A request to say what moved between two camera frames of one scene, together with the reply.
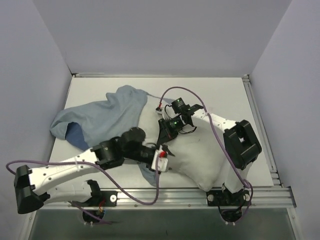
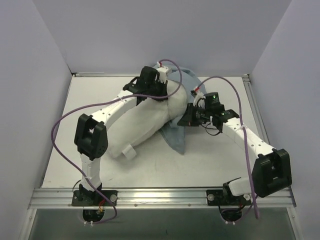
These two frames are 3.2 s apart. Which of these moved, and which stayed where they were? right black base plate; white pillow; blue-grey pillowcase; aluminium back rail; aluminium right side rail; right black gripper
Moved: right black gripper; white pillow; blue-grey pillowcase
Stayed: right black base plate; aluminium right side rail; aluminium back rail
